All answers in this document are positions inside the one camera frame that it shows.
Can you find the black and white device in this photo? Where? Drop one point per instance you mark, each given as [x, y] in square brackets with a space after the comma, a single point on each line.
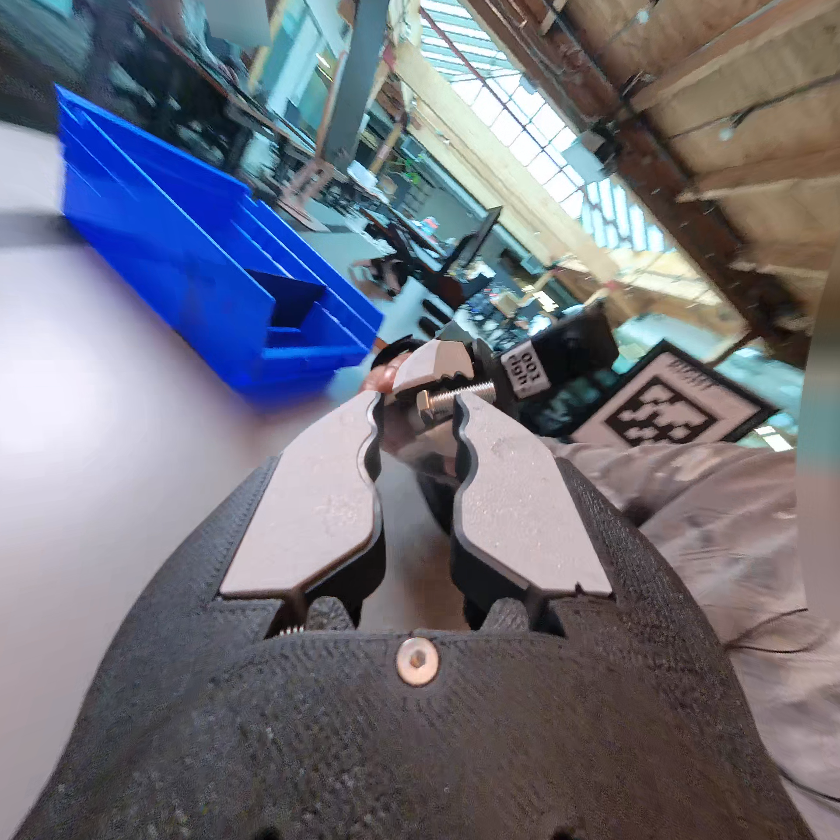
[381, 276]

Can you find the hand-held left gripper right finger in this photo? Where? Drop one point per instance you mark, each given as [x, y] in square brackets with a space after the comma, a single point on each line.
[532, 525]

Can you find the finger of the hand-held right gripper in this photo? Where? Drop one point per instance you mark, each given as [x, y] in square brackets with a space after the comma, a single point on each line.
[436, 365]

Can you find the black computer monitor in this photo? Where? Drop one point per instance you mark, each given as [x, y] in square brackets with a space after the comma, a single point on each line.
[473, 239]

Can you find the person's right forearm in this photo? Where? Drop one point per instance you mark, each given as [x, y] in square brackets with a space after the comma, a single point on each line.
[630, 470]

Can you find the framed marker sign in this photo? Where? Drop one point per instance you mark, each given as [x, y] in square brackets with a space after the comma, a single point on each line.
[670, 400]

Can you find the ceiling projector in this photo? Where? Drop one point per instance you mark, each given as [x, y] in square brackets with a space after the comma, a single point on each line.
[601, 142]

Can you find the silver hex bolt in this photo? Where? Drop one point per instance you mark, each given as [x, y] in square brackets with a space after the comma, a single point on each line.
[460, 395]

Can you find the black flat panel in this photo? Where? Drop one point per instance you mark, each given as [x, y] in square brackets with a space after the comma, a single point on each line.
[355, 79]

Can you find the blue plastic bin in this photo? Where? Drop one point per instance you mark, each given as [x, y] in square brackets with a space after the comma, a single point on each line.
[184, 250]

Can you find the person's right hand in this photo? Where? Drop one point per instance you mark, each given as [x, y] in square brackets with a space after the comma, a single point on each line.
[378, 377]

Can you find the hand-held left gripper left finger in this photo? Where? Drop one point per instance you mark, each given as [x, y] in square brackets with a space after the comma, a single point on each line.
[305, 525]

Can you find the wooden board stand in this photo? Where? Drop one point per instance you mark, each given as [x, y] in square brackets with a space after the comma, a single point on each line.
[309, 197]

